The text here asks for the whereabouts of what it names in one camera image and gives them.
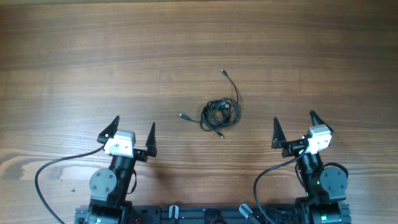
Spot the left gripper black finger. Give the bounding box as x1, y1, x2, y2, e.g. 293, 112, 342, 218
146, 123, 157, 157
97, 115, 120, 144

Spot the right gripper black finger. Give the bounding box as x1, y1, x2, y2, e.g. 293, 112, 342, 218
271, 117, 287, 149
309, 110, 334, 134

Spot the black usb cable long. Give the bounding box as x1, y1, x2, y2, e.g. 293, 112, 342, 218
199, 69, 240, 135

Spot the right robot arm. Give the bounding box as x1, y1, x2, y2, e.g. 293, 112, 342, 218
271, 110, 352, 223

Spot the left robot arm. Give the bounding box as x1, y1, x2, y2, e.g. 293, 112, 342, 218
74, 116, 157, 224

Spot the left camera black cable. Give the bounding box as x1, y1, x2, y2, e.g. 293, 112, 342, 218
34, 144, 106, 224

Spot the camera black cable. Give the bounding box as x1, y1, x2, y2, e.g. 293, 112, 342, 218
34, 144, 106, 224
253, 148, 308, 224

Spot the right camera black cable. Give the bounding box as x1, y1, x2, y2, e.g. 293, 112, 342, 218
253, 148, 308, 224

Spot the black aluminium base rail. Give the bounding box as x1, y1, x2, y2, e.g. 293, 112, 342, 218
74, 203, 352, 224

